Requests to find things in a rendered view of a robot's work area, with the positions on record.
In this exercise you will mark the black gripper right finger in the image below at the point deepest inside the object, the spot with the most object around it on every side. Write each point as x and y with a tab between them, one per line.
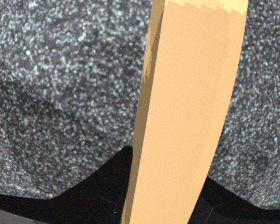
217	205

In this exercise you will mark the long wooden rail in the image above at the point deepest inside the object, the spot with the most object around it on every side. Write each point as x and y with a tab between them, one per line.
192	51

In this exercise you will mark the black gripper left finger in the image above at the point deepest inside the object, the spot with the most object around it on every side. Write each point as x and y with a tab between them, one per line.
98	199

